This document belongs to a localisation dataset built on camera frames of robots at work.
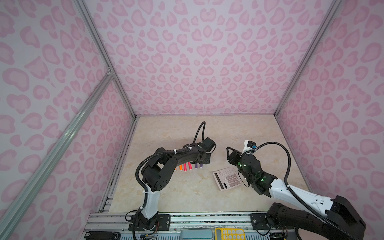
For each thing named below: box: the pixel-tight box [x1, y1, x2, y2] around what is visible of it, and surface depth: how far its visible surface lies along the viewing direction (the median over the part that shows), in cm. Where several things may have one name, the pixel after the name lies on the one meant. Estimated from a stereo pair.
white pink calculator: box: [212, 166, 242, 191], surface depth 87 cm
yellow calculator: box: [214, 228, 246, 240], surface depth 71 cm
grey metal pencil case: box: [180, 228, 213, 239], surface depth 70 cm
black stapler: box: [84, 231, 121, 240], surface depth 70 cm
